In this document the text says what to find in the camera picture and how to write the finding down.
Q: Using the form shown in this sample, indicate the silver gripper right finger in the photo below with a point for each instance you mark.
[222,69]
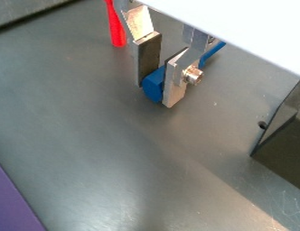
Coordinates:
[180,61]

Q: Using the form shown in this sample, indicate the purple base block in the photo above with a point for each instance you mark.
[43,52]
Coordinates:
[16,216]

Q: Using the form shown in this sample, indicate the black fixture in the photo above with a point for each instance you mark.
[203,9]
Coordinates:
[277,148]

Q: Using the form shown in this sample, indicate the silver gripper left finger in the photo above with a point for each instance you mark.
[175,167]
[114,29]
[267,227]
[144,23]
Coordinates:
[142,37]

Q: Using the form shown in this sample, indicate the blue hexagonal peg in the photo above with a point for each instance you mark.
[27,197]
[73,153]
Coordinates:
[152,81]

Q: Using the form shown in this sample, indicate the red peg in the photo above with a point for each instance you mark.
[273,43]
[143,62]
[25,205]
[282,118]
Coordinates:
[116,31]

